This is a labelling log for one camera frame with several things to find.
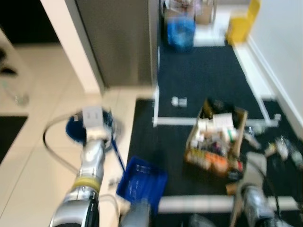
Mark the black cable loop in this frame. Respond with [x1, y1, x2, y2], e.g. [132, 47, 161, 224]
[42, 113, 91, 176]

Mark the dark blue floor mat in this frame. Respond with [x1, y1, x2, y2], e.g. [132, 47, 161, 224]
[156, 44, 267, 120]

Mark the crumpled clear plastic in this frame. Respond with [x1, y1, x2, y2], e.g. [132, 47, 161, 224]
[265, 137, 303, 169]

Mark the grey robot right leg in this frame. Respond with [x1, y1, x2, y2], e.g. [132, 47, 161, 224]
[189, 214, 209, 227]

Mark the grey robot leg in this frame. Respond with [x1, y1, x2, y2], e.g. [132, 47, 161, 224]
[189, 214, 209, 227]
[120, 201, 152, 227]

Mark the grey robot left leg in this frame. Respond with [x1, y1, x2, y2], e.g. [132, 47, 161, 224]
[120, 201, 152, 227]

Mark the blue plastic bag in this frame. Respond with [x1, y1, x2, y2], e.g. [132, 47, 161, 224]
[164, 18, 196, 52]

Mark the brown cardboard box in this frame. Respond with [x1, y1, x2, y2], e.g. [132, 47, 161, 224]
[196, 4, 214, 25]

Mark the yellow plastic bin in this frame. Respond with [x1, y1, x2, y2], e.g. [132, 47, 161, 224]
[226, 0, 261, 46]

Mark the long-handled broom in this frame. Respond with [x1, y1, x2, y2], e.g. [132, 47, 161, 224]
[226, 181, 244, 227]

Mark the clear plastic bottle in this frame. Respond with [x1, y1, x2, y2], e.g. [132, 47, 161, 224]
[241, 131, 262, 151]

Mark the blue plastic bucket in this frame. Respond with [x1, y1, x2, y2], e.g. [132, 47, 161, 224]
[65, 110, 117, 145]

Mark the small white object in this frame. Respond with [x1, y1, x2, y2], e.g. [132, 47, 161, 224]
[171, 96, 188, 107]

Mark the stainless steel cabinet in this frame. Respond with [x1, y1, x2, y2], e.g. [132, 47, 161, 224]
[75, 0, 160, 89]

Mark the blue plastic dustpan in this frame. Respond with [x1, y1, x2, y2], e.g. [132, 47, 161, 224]
[110, 137, 169, 214]

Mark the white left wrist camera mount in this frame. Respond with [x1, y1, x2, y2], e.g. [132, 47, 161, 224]
[81, 106, 107, 139]

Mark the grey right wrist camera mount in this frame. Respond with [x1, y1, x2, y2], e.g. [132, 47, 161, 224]
[243, 151, 269, 188]

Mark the cardboard box full of clutter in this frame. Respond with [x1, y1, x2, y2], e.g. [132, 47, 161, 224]
[185, 98, 250, 176]

